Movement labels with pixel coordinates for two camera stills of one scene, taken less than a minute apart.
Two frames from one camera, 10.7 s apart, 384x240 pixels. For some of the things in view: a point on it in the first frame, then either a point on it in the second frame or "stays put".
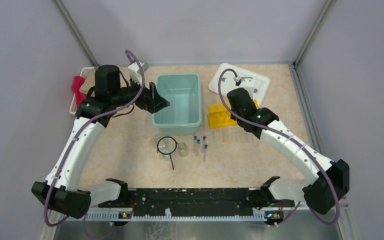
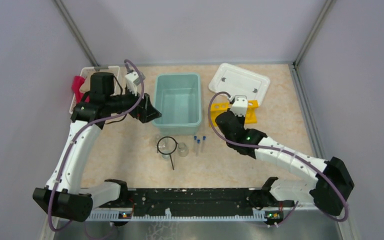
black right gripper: (233, 111) → (242, 118)
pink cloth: (78, 81) stays put
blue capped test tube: (198, 142) stays put
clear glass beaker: (183, 149) stays put
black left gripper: (146, 102) → (145, 112)
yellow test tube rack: (219, 115) stays put
